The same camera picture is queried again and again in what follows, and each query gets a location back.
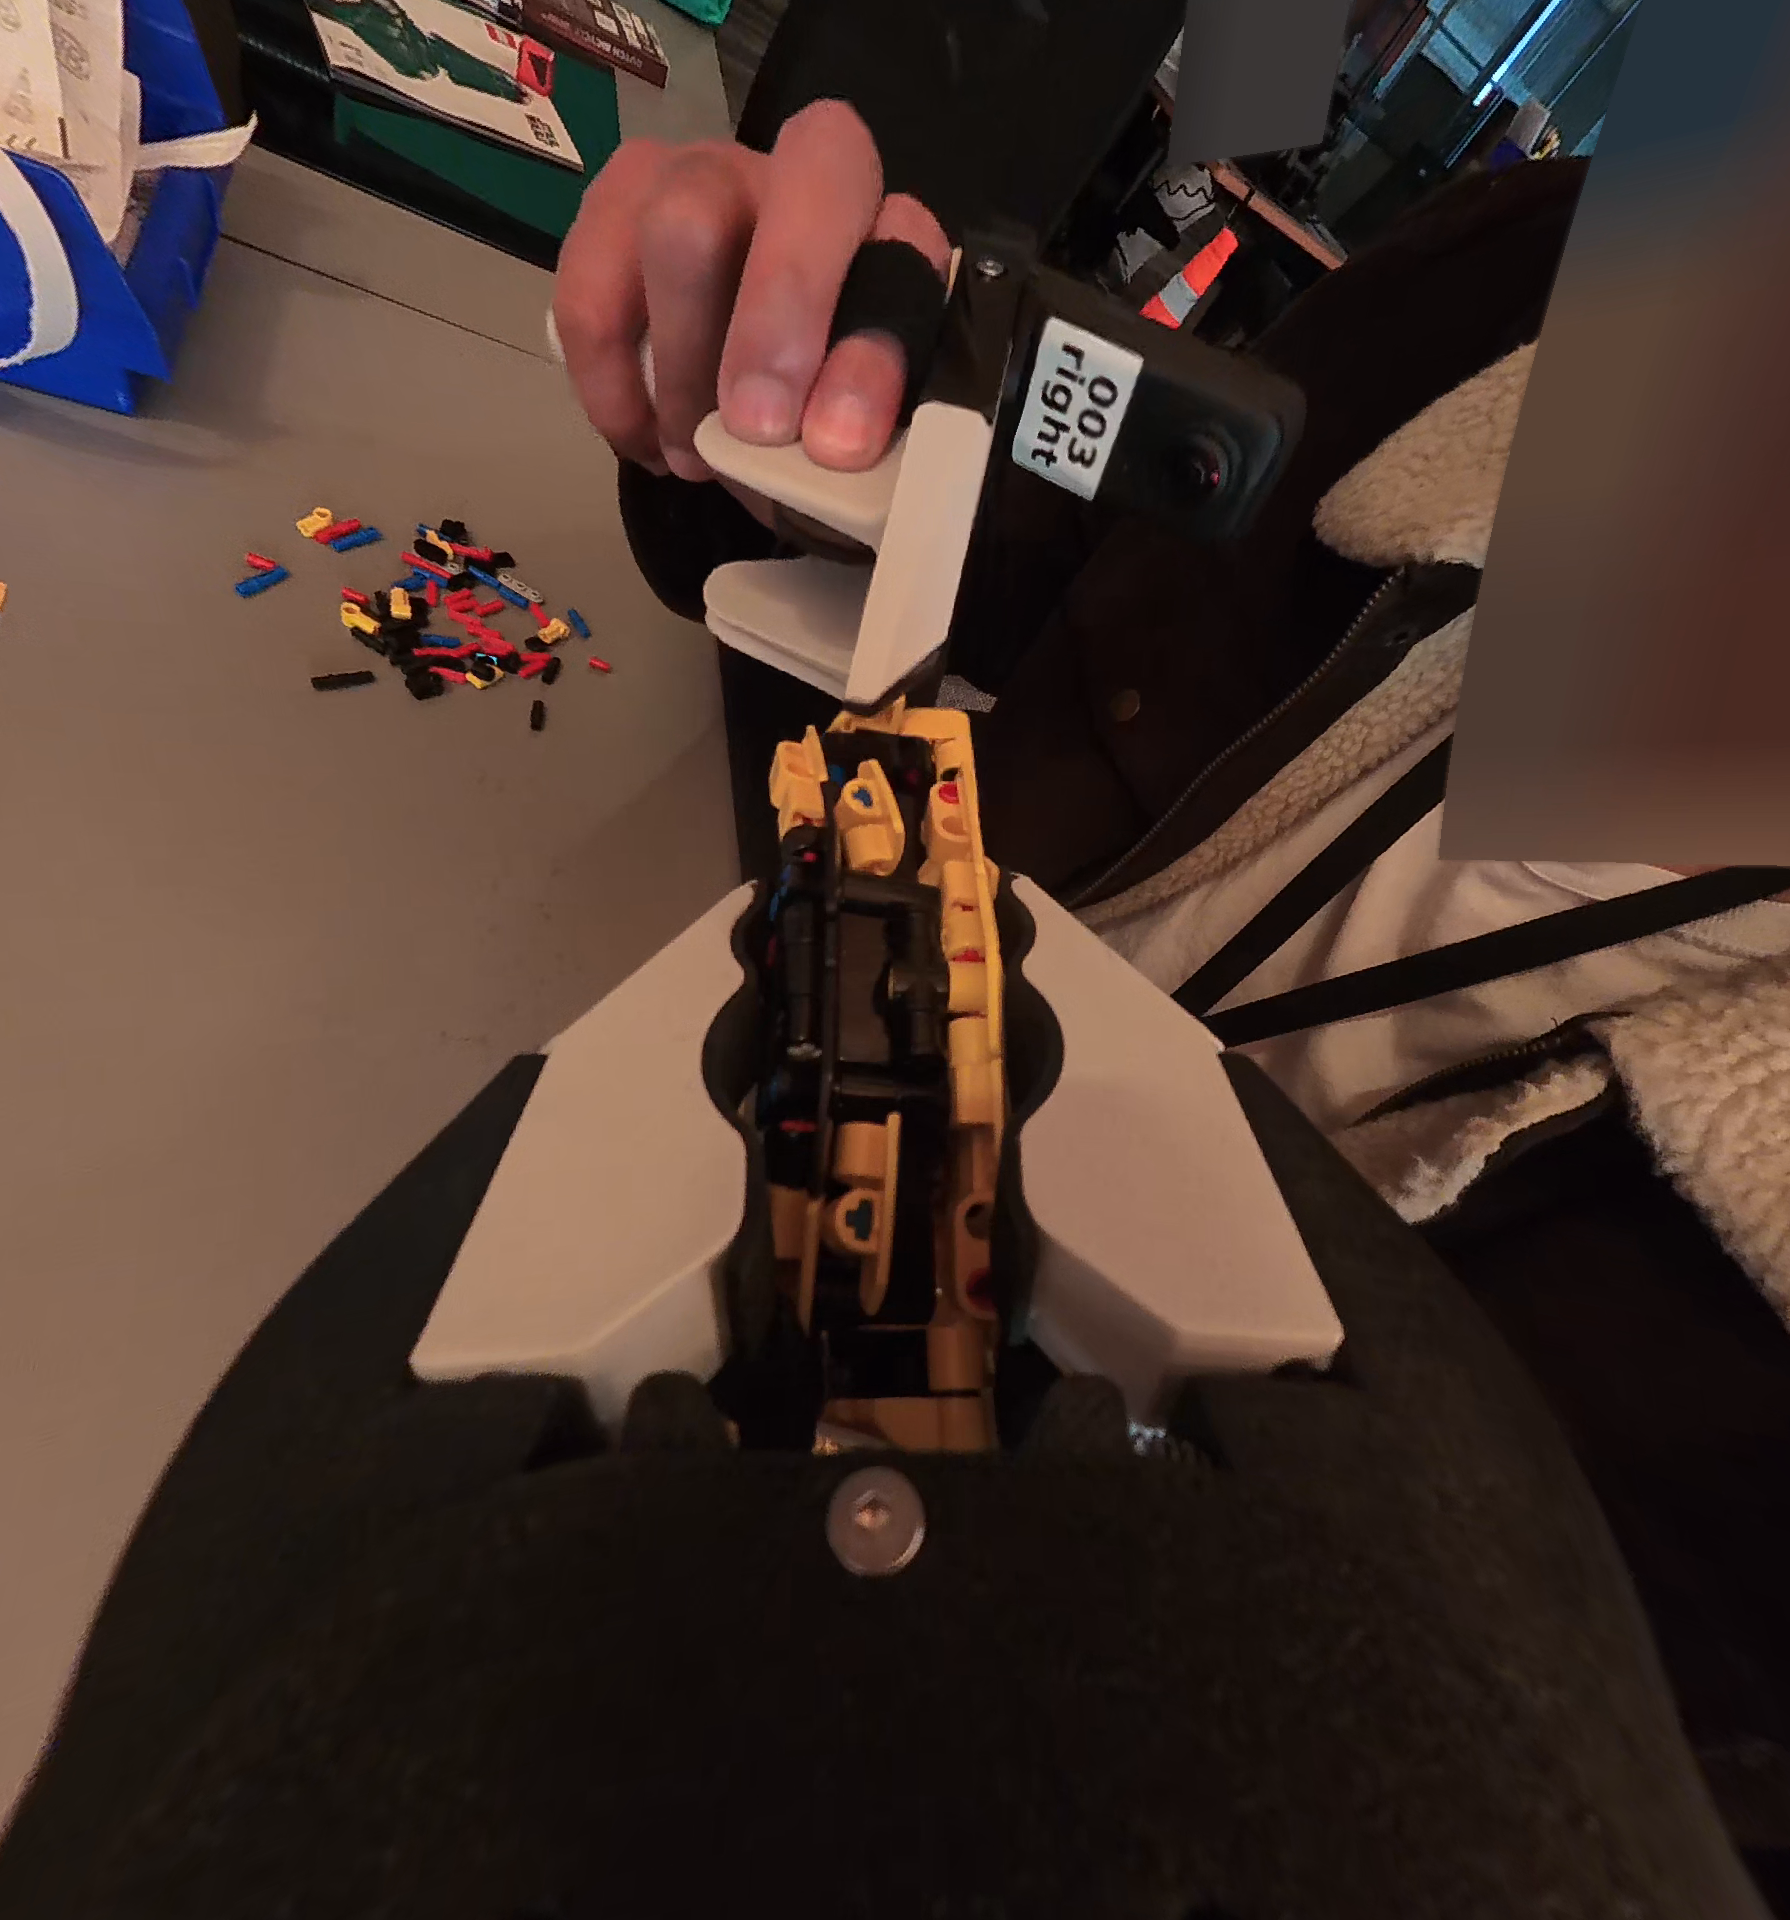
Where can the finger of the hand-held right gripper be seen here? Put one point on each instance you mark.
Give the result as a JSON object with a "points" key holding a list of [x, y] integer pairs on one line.
{"points": [[924, 524]]}

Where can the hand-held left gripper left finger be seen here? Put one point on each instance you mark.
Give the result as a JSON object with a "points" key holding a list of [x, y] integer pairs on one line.
{"points": [[594, 1200]]}

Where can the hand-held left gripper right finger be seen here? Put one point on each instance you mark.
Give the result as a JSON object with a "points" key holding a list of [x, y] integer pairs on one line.
{"points": [[1181, 1200]]}

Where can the yellow toy brick car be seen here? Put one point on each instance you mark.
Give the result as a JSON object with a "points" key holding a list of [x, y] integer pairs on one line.
{"points": [[971, 1050]]}

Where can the pile of coloured brick pins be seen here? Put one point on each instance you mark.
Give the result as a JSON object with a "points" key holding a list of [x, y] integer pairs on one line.
{"points": [[444, 601]]}

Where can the person's right forearm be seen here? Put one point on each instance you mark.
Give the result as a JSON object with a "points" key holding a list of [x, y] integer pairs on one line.
{"points": [[985, 104]]}

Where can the person's right hand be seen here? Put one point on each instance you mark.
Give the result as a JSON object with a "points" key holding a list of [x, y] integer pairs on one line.
{"points": [[685, 254]]}

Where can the orange traffic cone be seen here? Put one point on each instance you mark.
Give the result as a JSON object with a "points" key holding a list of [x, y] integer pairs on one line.
{"points": [[1193, 285]]}

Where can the dark fleece-lined jacket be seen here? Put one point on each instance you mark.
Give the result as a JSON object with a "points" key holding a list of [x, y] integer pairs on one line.
{"points": [[1211, 630]]}

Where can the dark printed flat box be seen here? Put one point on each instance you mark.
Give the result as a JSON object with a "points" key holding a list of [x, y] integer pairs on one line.
{"points": [[594, 38]]}

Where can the blue plastic bin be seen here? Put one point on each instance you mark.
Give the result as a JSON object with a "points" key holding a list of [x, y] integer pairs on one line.
{"points": [[182, 254]]}

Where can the white patterned paper bag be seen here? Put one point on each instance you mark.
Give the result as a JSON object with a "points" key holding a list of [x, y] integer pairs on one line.
{"points": [[10, 75]]}

